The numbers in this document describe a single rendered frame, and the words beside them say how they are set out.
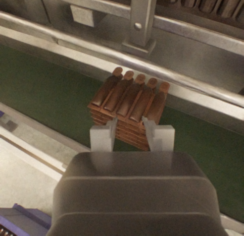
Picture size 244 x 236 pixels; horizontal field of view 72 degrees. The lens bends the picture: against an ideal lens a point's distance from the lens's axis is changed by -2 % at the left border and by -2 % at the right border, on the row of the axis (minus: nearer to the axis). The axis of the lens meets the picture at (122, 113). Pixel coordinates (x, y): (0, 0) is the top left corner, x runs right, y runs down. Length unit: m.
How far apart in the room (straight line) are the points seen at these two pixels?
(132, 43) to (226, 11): 0.11
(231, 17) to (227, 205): 0.27
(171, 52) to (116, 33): 0.13
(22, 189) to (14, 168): 0.13
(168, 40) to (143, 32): 0.16
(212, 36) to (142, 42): 0.08
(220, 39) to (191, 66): 0.18
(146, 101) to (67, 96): 0.20
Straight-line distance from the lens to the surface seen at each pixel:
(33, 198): 1.09
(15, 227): 0.64
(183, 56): 0.40
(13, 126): 1.29
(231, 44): 0.24
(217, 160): 0.35
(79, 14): 0.29
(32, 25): 0.30
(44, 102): 0.41
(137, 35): 0.23
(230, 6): 0.23
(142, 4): 0.21
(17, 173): 1.16
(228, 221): 0.34
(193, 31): 0.23
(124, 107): 0.25
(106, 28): 0.44
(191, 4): 0.24
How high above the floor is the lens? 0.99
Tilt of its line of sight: 60 degrees down
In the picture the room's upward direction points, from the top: 1 degrees clockwise
